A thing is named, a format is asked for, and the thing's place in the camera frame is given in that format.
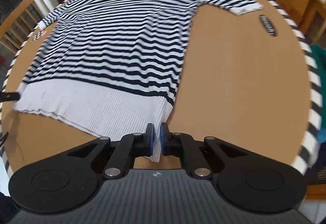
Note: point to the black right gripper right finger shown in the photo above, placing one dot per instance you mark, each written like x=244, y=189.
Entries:
x=200, y=159

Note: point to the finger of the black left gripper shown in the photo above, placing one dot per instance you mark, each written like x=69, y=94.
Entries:
x=9, y=97

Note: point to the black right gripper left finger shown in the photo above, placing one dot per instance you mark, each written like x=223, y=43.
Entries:
x=114, y=159

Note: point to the navy white striped knit sweater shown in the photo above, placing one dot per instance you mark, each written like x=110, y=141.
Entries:
x=111, y=67

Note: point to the wooden chair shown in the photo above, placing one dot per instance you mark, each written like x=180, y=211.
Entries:
x=16, y=28

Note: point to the checkerboard marker sticker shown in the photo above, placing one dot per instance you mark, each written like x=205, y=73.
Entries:
x=39, y=35

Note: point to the black oval logo sticker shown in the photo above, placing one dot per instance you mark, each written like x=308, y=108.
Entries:
x=268, y=25

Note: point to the green navy garment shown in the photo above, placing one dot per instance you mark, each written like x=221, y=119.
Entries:
x=318, y=54

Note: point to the wooden drawer sideboard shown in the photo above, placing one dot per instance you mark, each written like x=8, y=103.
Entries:
x=304, y=12

